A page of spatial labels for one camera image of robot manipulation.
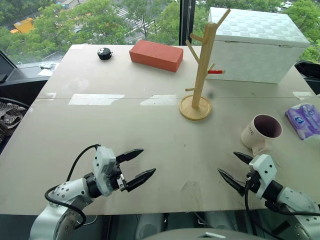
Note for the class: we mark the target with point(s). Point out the purple tissue pack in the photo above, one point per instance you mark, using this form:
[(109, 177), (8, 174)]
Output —
[(303, 120)]

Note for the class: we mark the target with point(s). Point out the yellow truck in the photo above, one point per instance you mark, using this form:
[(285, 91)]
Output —
[(23, 26)]

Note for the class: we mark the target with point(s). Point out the red brick block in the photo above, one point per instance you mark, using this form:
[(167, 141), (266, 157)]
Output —
[(156, 55)]

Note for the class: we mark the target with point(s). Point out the wooden mug tree stand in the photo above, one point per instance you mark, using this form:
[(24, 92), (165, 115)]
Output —
[(200, 82)]

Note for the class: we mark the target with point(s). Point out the black round white-dotted object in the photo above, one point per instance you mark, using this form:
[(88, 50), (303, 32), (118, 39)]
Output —
[(103, 53)]

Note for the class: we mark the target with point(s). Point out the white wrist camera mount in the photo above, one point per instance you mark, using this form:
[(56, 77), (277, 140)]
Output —
[(103, 167), (266, 170)]

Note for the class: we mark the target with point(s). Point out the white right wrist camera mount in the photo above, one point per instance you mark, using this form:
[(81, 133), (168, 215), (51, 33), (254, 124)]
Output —
[(266, 170)]

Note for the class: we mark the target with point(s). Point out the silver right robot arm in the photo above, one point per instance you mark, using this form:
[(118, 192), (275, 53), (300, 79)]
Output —
[(296, 198)]

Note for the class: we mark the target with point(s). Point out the dark grey sloped furniture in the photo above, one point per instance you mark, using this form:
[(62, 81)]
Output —
[(17, 80)]

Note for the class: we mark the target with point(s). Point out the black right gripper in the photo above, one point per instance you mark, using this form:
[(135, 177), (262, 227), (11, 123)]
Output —
[(253, 182)]

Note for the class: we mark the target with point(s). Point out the checked cloth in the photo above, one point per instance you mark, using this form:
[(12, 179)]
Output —
[(10, 117)]

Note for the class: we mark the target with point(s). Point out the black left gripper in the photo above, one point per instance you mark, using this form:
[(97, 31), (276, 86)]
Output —
[(117, 178)]

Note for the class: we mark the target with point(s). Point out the black window frame post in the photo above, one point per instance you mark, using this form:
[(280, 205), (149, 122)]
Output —
[(187, 22)]

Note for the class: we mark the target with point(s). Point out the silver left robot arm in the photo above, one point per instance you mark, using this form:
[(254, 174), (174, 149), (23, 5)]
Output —
[(67, 188)]

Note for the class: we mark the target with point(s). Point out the crumpled white paper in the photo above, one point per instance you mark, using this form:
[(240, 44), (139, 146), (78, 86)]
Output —
[(46, 65)]

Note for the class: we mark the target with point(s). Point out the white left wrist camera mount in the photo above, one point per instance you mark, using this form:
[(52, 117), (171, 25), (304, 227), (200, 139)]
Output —
[(103, 167)]

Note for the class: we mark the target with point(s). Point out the cream mug with pink inside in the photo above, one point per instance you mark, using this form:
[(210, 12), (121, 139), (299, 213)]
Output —
[(250, 136)]

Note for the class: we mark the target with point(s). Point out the white woven lidded box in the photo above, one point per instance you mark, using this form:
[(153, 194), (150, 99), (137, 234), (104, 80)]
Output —
[(255, 45)]

